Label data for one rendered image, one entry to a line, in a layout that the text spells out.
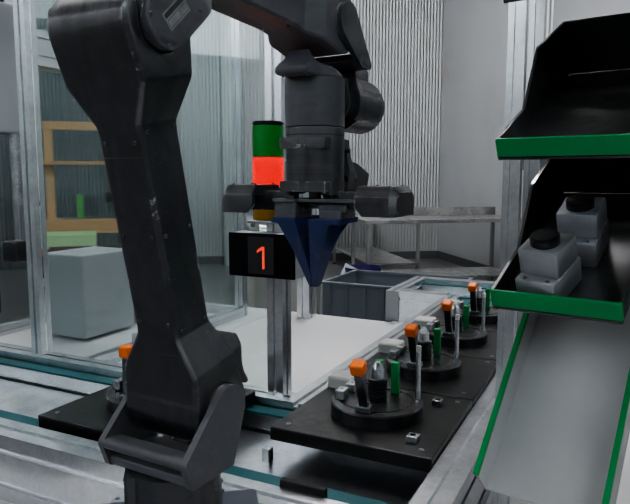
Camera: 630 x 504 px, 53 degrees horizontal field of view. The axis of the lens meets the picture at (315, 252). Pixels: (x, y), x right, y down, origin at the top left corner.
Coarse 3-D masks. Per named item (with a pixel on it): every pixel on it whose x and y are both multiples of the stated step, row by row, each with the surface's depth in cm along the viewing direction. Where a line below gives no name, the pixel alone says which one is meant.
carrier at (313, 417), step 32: (416, 352) 95; (352, 384) 99; (384, 384) 95; (416, 384) 96; (288, 416) 95; (320, 416) 95; (352, 416) 91; (384, 416) 90; (416, 416) 92; (448, 416) 95; (320, 448) 88; (352, 448) 85; (384, 448) 84; (416, 448) 84
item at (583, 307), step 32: (576, 160) 84; (608, 160) 81; (544, 192) 80; (576, 192) 86; (608, 192) 84; (544, 224) 81; (512, 256) 72; (608, 256) 71; (512, 288) 70; (576, 288) 67; (608, 288) 66; (608, 320) 62
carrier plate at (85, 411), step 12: (84, 396) 104; (96, 396) 104; (252, 396) 106; (60, 408) 98; (72, 408) 98; (84, 408) 98; (96, 408) 98; (48, 420) 95; (60, 420) 94; (72, 420) 93; (84, 420) 93; (96, 420) 93; (108, 420) 93; (72, 432) 93; (84, 432) 91; (96, 432) 90
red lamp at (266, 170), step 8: (256, 160) 99; (264, 160) 98; (272, 160) 98; (280, 160) 99; (256, 168) 99; (264, 168) 98; (272, 168) 98; (280, 168) 99; (256, 176) 99; (264, 176) 98; (272, 176) 98; (280, 176) 99
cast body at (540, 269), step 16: (528, 240) 67; (544, 240) 64; (560, 240) 65; (528, 256) 65; (544, 256) 64; (560, 256) 64; (576, 256) 66; (528, 272) 66; (544, 272) 65; (560, 272) 64; (576, 272) 67; (528, 288) 66; (544, 288) 64; (560, 288) 65
